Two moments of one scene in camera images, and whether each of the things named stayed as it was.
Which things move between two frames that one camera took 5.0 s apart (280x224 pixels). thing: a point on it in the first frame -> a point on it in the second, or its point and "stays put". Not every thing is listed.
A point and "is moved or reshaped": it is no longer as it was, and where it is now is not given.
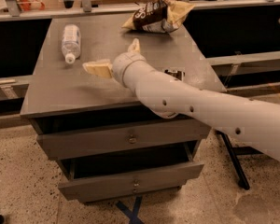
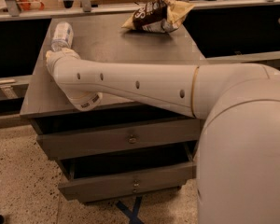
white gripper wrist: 123,64 -> 57,59
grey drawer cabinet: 108,144 stays put
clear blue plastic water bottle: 71,43 is moved or reshaped
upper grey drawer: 67,136 stays put
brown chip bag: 160,16 stays put
